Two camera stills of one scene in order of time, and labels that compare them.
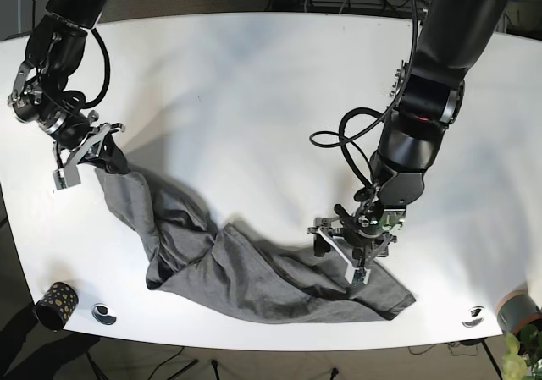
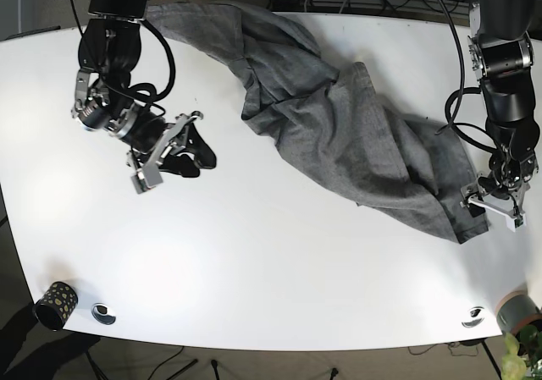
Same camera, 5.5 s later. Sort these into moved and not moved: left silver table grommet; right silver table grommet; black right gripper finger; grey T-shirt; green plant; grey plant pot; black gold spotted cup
Moved: grey T-shirt; black right gripper finger
Not moved: green plant; grey plant pot; right silver table grommet; left silver table grommet; black gold spotted cup
